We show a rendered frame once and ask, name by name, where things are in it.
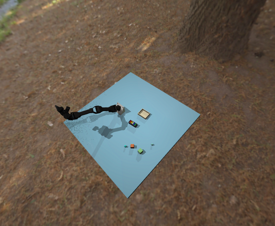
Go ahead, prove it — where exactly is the beige shallow tray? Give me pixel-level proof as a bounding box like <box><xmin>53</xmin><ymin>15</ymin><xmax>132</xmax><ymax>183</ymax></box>
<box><xmin>138</xmin><ymin>108</ymin><xmax>150</xmax><ymax>119</ymax></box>

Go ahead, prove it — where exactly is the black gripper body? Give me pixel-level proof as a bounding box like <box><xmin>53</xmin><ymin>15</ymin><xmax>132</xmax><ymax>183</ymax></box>
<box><xmin>58</xmin><ymin>107</ymin><xmax>69</xmax><ymax>116</ymax></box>

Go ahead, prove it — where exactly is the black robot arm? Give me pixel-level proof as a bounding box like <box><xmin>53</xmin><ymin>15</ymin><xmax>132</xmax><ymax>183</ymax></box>
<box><xmin>64</xmin><ymin>105</ymin><xmax>121</xmax><ymax>120</ymax></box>

